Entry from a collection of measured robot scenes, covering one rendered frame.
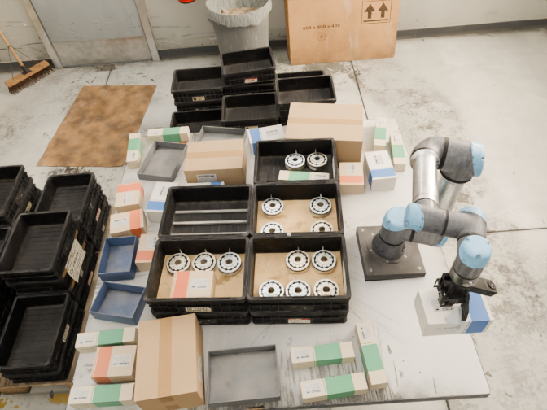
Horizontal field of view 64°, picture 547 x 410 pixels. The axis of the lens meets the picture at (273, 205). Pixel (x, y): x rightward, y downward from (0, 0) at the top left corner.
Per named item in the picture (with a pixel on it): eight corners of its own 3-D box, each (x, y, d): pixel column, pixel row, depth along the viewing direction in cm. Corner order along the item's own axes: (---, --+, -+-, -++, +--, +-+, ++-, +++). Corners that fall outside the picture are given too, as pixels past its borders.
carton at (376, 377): (385, 387, 166) (387, 382, 161) (369, 390, 165) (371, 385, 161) (369, 328, 181) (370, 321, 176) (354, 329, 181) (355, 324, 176)
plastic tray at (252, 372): (276, 348, 178) (275, 343, 174) (281, 400, 165) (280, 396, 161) (209, 355, 178) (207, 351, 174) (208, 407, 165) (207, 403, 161)
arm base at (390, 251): (400, 231, 205) (405, 218, 198) (409, 259, 196) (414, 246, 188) (368, 233, 205) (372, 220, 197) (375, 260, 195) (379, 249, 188)
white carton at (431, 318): (472, 298, 149) (480, 285, 142) (485, 332, 141) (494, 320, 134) (413, 302, 149) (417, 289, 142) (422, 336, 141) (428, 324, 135)
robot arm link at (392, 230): (380, 220, 197) (386, 200, 187) (411, 225, 195) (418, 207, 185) (377, 241, 190) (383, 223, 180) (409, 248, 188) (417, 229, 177)
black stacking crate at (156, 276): (251, 251, 196) (249, 237, 187) (248, 313, 177) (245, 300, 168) (164, 254, 198) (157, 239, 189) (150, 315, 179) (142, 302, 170)
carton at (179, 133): (190, 133, 267) (188, 126, 262) (189, 141, 263) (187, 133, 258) (150, 137, 267) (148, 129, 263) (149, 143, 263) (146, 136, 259)
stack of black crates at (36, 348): (36, 314, 257) (15, 295, 240) (86, 311, 257) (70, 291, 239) (12, 385, 232) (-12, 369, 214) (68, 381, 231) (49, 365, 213)
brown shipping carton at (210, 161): (190, 191, 236) (183, 171, 224) (194, 163, 250) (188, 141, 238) (245, 189, 235) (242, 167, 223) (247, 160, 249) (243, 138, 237)
